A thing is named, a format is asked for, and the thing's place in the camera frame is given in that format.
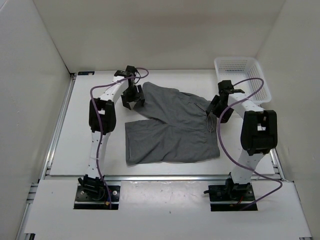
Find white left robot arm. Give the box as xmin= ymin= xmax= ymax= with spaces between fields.
xmin=78 ymin=65 xmax=149 ymax=200

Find left aluminium frame rail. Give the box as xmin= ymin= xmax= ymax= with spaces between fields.
xmin=15 ymin=73 xmax=77 ymax=240

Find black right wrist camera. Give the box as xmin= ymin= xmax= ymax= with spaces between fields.
xmin=218 ymin=80 xmax=234 ymax=94

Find front aluminium frame rail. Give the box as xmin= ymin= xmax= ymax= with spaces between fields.
xmin=44 ymin=173 xmax=281 ymax=182

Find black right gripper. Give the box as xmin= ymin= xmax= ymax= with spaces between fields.
xmin=205 ymin=94 xmax=234 ymax=124

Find aluminium frame rail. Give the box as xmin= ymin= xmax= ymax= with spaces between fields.
xmin=254 ymin=104 xmax=313 ymax=240
xmin=15 ymin=73 xmax=77 ymax=240
xmin=44 ymin=173 xmax=281 ymax=182

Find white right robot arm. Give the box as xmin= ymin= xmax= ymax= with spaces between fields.
xmin=206 ymin=87 xmax=278 ymax=200

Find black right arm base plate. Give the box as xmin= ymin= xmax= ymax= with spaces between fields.
xmin=203 ymin=185 xmax=256 ymax=212

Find right aluminium frame rail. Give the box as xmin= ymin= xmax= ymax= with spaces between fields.
xmin=254 ymin=104 xmax=313 ymax=240

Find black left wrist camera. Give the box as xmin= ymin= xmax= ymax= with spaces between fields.
xmin=125 ymin=65 xmax=138 ymax=77

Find grey drawstring shorts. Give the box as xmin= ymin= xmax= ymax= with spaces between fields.
xmin=125 ymin=82 xmax=220 ymax=166

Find white perforated plastic basket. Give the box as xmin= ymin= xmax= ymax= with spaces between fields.
xmin=214 ymin=56 xmax=272 ymax=105

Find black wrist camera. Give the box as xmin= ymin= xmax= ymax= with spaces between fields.
xmin=218 ymin=80 xmax=234 ymax=94
xmin=125 ymin=65 xmax=138 ymax=77

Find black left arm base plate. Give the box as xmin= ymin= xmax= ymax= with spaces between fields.
xmin=73 ymin=185 xmax=121 ymax=211

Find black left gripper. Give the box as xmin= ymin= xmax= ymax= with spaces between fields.
xmin=121 ymin=84 xmax=145 ymax=109

